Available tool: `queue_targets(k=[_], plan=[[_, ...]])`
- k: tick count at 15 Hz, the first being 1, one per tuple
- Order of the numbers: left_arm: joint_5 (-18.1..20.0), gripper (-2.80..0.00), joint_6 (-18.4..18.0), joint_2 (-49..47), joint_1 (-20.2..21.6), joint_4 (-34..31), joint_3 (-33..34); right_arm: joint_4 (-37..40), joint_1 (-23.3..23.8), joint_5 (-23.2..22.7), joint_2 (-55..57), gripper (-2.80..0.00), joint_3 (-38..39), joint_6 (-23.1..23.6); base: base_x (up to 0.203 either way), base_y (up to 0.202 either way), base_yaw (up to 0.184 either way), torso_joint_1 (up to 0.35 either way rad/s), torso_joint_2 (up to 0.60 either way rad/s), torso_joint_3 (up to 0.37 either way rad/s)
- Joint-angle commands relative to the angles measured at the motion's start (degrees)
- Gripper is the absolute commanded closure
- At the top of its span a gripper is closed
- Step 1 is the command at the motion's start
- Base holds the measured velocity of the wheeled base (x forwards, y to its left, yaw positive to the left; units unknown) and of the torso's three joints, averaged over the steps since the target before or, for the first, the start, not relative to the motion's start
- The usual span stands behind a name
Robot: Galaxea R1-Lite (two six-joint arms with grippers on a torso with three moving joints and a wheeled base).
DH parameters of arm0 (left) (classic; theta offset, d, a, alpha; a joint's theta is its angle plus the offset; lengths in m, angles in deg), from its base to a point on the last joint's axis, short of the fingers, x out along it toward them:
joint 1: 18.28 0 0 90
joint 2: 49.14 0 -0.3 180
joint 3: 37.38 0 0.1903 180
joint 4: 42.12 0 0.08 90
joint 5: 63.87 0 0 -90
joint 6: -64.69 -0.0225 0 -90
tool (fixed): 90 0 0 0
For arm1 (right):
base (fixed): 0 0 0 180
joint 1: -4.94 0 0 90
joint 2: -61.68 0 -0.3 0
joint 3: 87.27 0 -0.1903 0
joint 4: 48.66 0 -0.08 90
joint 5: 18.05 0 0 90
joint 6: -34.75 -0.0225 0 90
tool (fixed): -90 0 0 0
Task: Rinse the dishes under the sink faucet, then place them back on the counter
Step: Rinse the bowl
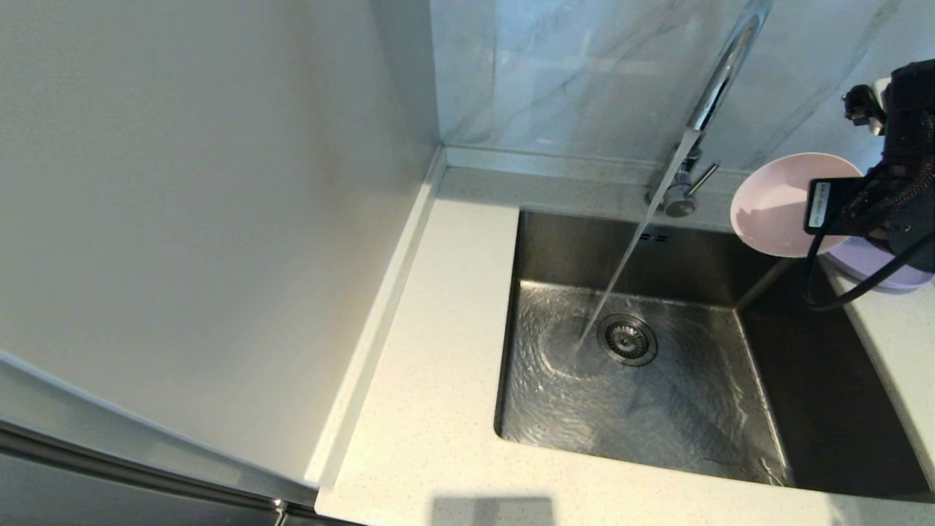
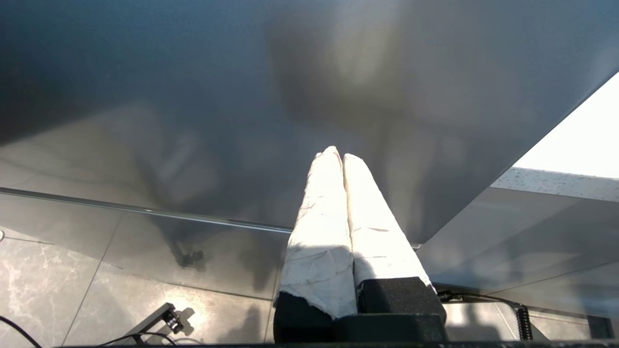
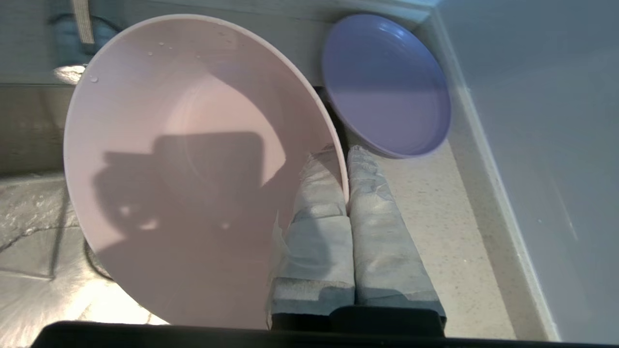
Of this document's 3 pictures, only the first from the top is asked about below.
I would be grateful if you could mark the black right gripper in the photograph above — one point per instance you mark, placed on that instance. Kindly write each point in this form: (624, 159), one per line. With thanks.
(847, 208)

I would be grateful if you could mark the chrome gooseneck faucet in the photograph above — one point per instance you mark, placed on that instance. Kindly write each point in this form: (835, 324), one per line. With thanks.
(723, 73)

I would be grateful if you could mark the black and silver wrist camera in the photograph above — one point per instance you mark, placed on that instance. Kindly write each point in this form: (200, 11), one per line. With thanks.
(865, 106)

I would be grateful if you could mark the purple plastic plate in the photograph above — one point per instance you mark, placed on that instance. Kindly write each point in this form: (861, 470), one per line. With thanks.
(862, 264)

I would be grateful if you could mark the stainless steel sink basin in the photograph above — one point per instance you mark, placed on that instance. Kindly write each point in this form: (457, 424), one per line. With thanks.
(657, 424)

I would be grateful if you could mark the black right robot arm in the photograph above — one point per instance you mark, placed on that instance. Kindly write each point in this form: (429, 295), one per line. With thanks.
(913, 146)

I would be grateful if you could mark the pale pink bowl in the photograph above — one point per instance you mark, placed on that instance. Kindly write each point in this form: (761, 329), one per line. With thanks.
(771, 208)

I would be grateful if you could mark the round metal drain strainer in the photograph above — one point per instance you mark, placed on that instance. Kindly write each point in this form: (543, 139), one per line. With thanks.
(627, 340)

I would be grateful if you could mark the tall white cabinet grey front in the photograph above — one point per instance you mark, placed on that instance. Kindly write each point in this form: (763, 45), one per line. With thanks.
(182, 219)

